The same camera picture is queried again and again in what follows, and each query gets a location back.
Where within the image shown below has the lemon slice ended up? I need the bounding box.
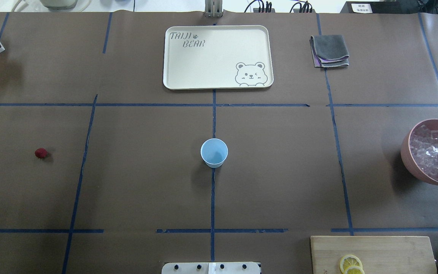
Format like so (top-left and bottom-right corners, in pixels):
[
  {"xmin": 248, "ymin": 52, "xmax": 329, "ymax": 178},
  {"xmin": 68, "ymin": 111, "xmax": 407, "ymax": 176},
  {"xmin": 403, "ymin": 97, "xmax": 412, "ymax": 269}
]
[
  {"xmin": 339, "ymin": 254, "xmax": 363, "ymax": 274},
  {"xmin": 343, "ymin": 265, "xmax": 365, "ymax": 274}
]

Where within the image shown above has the pink bowl of ice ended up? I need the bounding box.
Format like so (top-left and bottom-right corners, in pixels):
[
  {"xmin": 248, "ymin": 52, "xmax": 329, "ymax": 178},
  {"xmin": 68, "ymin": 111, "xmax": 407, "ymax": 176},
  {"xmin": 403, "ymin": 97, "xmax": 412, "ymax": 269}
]
[{"xmin": 400, "ymin": 119, "xmax": 438, "ymax": 185}]

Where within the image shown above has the aluminium frame post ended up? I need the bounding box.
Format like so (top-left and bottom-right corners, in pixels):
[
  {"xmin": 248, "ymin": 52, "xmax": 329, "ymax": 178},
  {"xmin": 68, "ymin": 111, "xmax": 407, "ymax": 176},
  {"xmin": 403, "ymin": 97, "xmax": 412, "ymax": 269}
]
[{"xmin": 205, "ymin": 0, "xmax": 224, "ymax": 18}]

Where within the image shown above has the wooden cutting board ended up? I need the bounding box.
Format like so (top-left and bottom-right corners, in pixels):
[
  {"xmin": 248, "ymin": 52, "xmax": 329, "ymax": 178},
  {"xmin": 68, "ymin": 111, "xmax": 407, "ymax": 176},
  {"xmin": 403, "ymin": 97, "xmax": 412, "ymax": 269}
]
[{"xmin": 310, "ymin": 236, "xmax": 437, "ymax": 274}]

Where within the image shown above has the folded grey cloth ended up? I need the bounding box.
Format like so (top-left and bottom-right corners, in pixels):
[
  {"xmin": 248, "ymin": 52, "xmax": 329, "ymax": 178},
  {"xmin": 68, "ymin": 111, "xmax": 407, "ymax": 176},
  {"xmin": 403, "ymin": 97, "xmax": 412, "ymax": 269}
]
[{"xmin": 309, "ymin": 35, "xmax": 350, "ymax": 68}]

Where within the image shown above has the cream bear serving tray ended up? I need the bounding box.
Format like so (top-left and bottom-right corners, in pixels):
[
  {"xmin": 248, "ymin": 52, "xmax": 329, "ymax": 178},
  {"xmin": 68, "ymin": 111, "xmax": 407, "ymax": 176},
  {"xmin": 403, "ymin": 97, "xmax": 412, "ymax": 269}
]
[{"xmin": 163, "ymin": 25, "xmax": 274, "ymax": 90}]

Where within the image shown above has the red strawberry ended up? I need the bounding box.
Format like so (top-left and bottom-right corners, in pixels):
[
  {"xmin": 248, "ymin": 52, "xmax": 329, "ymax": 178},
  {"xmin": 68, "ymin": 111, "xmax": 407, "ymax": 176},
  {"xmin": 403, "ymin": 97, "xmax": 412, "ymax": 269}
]
[{"xmin": 34, "ymin": 148, "xmax": 49, "ymax": 159}]

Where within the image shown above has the light blue plastic cup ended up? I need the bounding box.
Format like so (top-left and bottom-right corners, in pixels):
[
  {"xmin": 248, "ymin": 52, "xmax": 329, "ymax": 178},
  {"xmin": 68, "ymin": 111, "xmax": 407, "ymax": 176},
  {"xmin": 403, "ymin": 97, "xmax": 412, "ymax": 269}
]
[{"xmin": 200, "ymin": 138, "xmax": 229, "ymax": 168}]

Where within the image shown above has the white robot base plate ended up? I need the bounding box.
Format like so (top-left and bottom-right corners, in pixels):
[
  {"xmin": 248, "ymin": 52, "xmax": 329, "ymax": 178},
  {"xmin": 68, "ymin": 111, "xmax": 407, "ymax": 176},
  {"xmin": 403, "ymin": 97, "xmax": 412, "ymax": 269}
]
[{"xmin": 161, "ymin": 261, "xmax": 262, "ymax": 274}]

